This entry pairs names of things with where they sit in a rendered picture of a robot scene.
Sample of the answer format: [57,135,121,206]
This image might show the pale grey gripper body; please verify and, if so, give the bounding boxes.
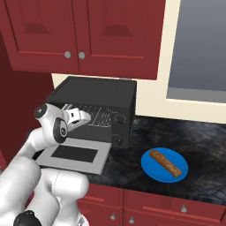
[67,110,92,132]

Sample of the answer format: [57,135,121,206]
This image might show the tall red cupboard side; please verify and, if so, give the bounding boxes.
[0,29,55,166]

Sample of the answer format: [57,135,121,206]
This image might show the brown baguette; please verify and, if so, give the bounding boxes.
[148,149,183,178]

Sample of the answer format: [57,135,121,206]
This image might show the wire toaster oven rack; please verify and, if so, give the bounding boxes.
[62,103,115,129]

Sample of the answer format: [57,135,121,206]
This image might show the black toaster oven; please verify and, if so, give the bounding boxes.
[43,75,138,149]

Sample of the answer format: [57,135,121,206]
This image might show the grey framed window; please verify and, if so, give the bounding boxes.
[165,0,226,104]

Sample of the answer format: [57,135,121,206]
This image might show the red base cupboard door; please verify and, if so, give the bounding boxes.
[123,207,220,226]
[77,200,124,226]

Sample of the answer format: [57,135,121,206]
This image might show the black toaster oven timer knob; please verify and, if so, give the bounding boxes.
[114,136,124,147]

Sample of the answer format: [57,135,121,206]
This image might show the red wall cupboard door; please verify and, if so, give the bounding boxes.
[0,0,80,75]
[72,0,167,80]

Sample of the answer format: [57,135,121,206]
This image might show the grey toaster oven door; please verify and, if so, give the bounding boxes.
[34,137,112,176]

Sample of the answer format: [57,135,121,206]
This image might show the blue round plate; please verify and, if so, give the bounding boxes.
[140,147,189,184]

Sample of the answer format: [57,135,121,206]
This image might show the black toaster oven temperature knob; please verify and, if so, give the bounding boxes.
[114,114,125,125]

